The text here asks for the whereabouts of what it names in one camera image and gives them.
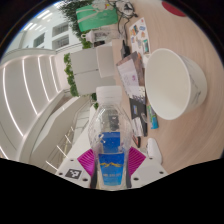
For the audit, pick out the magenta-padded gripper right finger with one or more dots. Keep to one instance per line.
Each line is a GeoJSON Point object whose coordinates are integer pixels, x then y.
{"type": "Point", "coordinates": [148, 170]}

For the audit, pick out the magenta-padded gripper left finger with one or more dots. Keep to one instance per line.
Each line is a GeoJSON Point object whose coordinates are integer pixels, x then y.
{"type": "Point", "coordinates": [73, 171]}

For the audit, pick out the clear water bottle blue label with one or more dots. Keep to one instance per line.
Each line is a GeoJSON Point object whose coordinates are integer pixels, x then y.
{"type": "Point", "coordinates": [110, 140]}

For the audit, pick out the white computer mouse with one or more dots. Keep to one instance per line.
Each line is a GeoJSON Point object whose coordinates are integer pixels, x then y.
{"type": "Point", "coordinates": [154, 150]}

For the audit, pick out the small red and black box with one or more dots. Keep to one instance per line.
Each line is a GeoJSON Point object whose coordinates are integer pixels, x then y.
{"type": "Point", "coordinates": [137, 141]}

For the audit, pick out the small teal packet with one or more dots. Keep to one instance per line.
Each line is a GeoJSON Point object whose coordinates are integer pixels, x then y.
{"type": "Point", "coordinates": [152, 117]}

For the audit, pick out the black notebook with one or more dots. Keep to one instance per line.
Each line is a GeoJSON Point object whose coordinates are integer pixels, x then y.
{"type": "Point", "coordinates": [138, 111]}

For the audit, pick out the white mug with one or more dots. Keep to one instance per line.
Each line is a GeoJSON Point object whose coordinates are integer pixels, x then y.
{"type": "Point", "coordinates": [175, 83]}

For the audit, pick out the open printed booklet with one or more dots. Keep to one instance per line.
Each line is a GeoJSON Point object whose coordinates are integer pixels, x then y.
{"type": "Point", "coordinates": [131, 76]}

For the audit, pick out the ceiling light strips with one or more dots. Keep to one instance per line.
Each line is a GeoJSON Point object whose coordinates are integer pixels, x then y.
{"type": "Point", "coordinates": [30, 86]}

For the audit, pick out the green plant row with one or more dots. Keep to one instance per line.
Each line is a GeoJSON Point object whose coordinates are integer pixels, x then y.
{"type": "Point", "coordinates": [70, 73]}

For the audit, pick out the white chair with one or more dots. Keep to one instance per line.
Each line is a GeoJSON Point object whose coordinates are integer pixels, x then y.
{"type": "Point", "coordinates": [105, 61]}

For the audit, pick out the black power adapter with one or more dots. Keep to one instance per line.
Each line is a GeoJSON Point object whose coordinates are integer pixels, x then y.
{"type": "Point", "coordinates": [125, 50]}

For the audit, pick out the colourful sticker sheet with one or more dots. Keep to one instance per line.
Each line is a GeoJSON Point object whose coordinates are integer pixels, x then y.
{"type": "Point", "coordinates": [140, 35]}

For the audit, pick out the green tote bag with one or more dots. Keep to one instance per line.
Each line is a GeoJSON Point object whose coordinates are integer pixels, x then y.
{"type": "Point", "coordinates": [96, 16]}

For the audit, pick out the green plant hedge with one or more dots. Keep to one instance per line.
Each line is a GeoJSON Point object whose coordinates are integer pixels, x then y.
{"type": "Point", "coordinates": [75, 13]}

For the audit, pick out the flat round red coaster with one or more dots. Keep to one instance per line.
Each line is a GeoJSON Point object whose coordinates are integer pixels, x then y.
{"type": "Point", "coordinates": [173, 8]}

